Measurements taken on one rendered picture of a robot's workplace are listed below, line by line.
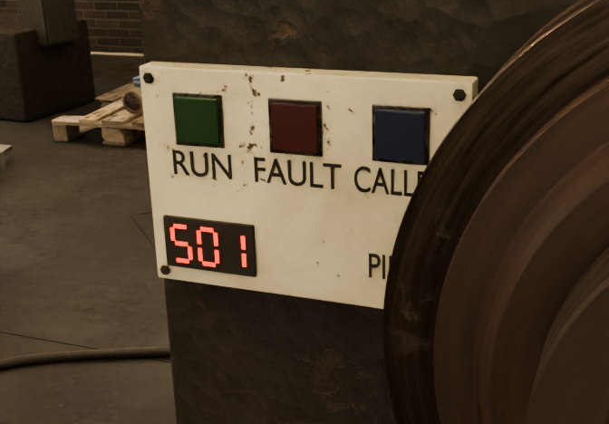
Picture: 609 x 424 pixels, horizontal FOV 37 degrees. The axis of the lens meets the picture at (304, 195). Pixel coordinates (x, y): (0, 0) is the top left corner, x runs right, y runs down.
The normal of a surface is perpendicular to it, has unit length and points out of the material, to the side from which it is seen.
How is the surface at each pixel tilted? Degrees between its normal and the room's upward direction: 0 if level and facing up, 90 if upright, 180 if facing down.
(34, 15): 90
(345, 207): 90
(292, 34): 90
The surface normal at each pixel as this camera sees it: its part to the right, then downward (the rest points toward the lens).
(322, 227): -0.36, 0.32
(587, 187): -0.78, -0.50
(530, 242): -0.90, -0.34
